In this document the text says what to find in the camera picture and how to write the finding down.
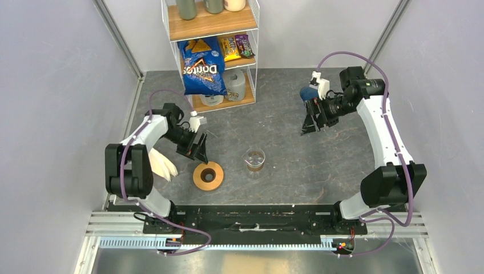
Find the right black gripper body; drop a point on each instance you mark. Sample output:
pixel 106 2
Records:
pixel 330 109

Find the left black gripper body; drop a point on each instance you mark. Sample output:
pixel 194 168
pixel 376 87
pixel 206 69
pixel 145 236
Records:
pixel 185 142

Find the round wooden dripper stand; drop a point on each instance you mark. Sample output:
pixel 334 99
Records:
pixel 208 177

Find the coffee filter paper pack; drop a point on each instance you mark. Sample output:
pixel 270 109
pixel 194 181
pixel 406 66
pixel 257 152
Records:
pixel 161 165

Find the clear glass cup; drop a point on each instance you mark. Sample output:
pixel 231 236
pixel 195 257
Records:
pixel 254 160

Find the white wire shelf rack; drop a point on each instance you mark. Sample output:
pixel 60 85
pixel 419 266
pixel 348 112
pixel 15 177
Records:
pixel 224 24

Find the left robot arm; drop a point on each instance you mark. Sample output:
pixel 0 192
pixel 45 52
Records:
pixel 128 168

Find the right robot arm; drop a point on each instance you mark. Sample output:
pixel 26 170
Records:
pixel 396 177

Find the white paper roll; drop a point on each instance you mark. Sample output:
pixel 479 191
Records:
pixel 211 100

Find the blue Doritos chip bag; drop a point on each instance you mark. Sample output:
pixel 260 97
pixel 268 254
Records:
pixel 202 66

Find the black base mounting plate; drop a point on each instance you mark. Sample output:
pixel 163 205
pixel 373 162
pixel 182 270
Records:
pixel 250 224

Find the yellow candy bag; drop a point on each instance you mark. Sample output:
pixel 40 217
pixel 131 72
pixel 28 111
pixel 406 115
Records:
pixel 229 48

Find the dark candy bag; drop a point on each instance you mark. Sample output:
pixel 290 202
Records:
pixel 244 46

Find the green pump bottle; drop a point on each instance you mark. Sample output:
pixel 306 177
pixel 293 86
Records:
pixel 187 9

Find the cream lotion bottle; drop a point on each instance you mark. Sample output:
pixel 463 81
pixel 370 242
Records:
pixel 234 5

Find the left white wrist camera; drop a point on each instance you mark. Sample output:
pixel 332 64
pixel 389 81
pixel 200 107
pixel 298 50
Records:
pixel 196 121

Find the right aluminium frame post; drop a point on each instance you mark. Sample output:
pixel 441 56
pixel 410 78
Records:
pixel 394 19

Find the aluminium frame post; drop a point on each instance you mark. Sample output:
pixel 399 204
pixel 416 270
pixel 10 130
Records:
pixel 394 19
pixel 119 39

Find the left aluminium frame post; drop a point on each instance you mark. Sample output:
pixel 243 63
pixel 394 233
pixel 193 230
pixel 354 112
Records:
pixel 119 39

